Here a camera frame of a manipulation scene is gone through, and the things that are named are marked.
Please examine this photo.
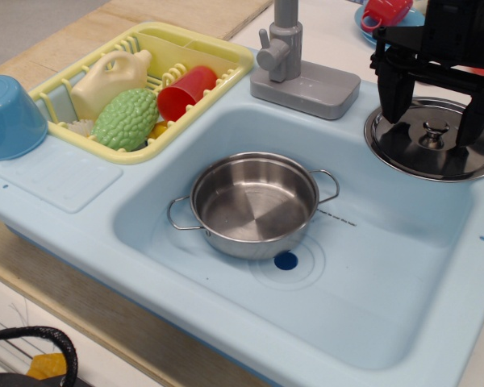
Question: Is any black device corner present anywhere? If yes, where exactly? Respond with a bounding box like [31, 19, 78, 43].
[0, 373, 61, 387]

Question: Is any wooden board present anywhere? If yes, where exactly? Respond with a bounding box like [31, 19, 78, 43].
[0, 1, 272, 86]

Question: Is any green bumpy toy gourd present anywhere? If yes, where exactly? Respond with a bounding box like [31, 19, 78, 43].
[91, 88, 159, 152]

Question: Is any grey toy faucet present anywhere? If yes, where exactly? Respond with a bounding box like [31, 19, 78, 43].
[250, 1, 361, 120]

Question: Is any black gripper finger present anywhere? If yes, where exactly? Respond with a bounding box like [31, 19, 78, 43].
[378, 52, 415, 123]
[456, 88, 484, 148]

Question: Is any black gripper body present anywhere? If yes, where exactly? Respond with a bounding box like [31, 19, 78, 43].
[371, 1, 484, 92]

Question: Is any black braided cable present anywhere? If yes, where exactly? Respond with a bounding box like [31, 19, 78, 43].
[0, 326, 78, 387]

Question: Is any red plastic cup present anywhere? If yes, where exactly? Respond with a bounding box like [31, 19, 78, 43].
[156, 65, 217, 121]

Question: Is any red toy mug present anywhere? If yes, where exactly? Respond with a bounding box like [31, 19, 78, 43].
[360, 0, 413, 33]

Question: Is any yellow dish rack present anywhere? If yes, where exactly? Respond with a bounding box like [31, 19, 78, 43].
[29, 22, 253, 164]

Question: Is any stainless steel pot lid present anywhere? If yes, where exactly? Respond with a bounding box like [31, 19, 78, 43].
[364, 97, 484, 182]

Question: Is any blue plastic bowl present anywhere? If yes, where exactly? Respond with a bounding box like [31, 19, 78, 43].
[0, 75, 48, 160]

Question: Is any cream plastic jug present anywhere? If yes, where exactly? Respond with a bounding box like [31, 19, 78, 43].
[70, 50, 152, 120]

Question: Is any blue toy plate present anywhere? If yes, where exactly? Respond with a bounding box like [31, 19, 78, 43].
[353, 6, 424, 46]

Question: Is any yellow toy piece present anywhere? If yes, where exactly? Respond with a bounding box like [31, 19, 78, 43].
[147, 121, 168, 143]

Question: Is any yellow tape piece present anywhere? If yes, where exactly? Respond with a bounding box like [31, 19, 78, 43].
[26, 353, 67, 381]

